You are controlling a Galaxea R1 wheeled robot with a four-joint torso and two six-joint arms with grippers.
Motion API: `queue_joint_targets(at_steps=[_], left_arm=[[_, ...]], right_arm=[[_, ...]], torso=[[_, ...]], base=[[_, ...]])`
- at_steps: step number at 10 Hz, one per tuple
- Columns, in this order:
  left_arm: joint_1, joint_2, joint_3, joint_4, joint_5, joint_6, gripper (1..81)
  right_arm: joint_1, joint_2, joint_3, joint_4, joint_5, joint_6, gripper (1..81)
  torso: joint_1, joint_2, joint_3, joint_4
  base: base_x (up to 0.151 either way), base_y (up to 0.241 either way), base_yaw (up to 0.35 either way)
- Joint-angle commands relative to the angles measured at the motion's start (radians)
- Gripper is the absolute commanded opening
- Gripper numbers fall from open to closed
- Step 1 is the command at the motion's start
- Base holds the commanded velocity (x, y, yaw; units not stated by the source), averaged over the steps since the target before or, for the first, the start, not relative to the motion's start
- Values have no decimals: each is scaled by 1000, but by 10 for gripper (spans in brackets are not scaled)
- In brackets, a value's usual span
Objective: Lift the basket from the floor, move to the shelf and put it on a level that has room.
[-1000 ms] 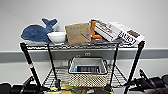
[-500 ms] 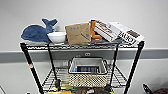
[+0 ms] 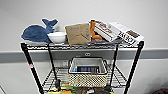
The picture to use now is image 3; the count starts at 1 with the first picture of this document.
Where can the pale basket with dark spots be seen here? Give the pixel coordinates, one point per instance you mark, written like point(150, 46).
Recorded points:
point(88, 80)

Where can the orange toy figure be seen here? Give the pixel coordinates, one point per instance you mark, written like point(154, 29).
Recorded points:
point(92, 26)

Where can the black box with grey print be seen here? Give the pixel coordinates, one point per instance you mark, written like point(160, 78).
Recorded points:
point(88, 69)

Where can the white box with brown print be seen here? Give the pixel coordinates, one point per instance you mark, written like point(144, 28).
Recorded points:
point(106, 30)

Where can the white bowl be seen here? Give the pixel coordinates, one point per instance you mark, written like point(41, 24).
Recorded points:
point(57, 37)

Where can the brown plush toy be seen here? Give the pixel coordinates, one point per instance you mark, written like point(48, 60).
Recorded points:
point(87, 90)

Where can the white box with black lettering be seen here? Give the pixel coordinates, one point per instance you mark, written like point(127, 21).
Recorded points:
point(128, 35)

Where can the orange yellow plush toy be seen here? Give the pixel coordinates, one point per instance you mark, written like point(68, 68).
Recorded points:
point(65, 92)

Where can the blue whale plush toy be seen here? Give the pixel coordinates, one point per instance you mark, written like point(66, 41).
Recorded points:
point(35, 33)

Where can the grey wall socket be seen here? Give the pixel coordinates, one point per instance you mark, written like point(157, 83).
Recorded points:
point(87, 54)

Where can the long grey wall band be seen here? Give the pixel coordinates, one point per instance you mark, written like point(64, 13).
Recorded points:
point(13, 56)

